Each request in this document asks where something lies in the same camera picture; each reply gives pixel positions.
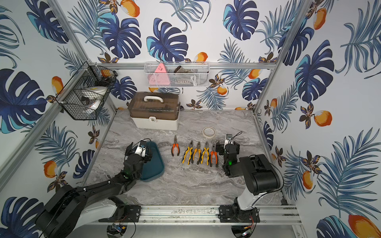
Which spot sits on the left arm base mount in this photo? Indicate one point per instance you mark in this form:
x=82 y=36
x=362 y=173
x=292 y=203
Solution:
x=124 y=212

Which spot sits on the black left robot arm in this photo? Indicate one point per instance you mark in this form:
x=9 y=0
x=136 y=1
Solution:
x=70 y=205

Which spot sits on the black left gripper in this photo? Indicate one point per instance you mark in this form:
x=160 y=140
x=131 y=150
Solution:
x=136 y=154

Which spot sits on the yellow combination pliers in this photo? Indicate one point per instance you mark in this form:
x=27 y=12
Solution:
x=188 y=153

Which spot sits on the white wire wall basket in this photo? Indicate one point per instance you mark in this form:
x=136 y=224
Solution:
x=182 y=74

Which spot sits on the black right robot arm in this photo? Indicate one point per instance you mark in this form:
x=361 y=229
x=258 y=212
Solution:
x=260 y=176

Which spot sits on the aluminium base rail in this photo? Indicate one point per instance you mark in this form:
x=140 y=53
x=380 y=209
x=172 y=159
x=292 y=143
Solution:
x=201 y=215

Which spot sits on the orange long-nose pliers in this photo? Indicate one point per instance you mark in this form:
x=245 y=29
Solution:
x=175 y=147

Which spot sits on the yellow black pliers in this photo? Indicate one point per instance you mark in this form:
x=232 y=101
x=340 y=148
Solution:
x=205 y=154

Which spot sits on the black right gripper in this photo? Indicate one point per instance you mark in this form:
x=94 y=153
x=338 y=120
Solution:
x=220 y=148

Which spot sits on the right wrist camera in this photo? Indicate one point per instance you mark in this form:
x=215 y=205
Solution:
x=229 y=139

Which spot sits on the white item in black basket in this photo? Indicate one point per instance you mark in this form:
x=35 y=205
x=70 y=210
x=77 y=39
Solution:
x=92 y=97

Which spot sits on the teal plastic storage tray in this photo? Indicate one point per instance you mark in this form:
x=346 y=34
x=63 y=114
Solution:
x=154 y=168

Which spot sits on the pink triangle item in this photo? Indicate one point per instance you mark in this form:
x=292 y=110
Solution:
x=160 y=77

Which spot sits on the amber handled combination pliers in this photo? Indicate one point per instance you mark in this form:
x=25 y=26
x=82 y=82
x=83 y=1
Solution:
x=196 y=153

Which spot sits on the brown and white toolbox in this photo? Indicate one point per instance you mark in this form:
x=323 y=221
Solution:
x=155 y=111

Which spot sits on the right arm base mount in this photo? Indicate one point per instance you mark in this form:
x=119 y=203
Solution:
x=233 y=214

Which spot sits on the black wire wall basket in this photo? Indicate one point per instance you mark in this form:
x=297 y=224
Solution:
x=86 y=76

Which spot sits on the white masking tape roll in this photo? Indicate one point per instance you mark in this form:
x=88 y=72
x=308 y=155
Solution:
x=209 y=132

